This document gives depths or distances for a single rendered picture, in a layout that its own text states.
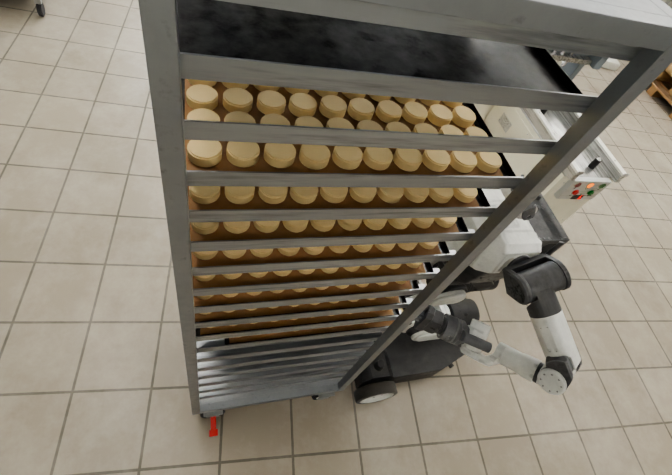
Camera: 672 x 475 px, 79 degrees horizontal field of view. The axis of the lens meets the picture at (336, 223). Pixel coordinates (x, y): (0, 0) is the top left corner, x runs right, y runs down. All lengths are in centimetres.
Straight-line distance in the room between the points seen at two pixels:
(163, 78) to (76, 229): 204
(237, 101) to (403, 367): 158
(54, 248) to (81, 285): 26
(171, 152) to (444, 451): 195
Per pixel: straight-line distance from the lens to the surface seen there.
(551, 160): 78
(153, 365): 207
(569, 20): 56
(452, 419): 228
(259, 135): 55
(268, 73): 50
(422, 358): 210
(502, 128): 264
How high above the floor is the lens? 196
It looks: 51 degrees down
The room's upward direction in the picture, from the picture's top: 23 degrees clockwise
